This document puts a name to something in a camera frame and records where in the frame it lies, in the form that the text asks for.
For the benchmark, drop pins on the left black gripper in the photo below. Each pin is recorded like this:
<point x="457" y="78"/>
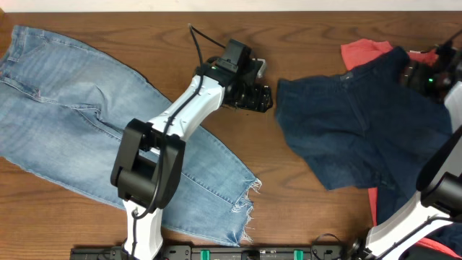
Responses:
<point x="253" y="97"/>

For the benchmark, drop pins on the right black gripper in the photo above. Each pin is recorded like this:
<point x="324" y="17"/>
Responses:
<point x="420" y="71"/>

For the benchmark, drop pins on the dark navy shorts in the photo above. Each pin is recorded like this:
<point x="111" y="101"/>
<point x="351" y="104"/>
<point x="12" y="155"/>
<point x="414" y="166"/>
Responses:
<point x="363" y="129"/>

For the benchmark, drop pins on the light blue jeans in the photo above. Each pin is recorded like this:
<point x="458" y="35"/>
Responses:
<point x="64" y="106"/>

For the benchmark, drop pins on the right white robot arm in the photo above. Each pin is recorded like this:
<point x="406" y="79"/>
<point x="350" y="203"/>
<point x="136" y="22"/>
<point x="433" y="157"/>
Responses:
<point x="437" y="201"/>

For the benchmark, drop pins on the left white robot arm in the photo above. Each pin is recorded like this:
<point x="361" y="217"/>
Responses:
<point x="148" y="164"/>

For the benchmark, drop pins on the red t-shirt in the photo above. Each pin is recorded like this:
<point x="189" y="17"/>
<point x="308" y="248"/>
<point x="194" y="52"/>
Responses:
<point x="362" y="51"/>

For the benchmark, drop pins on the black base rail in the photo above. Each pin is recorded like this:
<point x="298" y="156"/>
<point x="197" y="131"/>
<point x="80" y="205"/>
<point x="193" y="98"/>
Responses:
<point x="320" y="250"/>

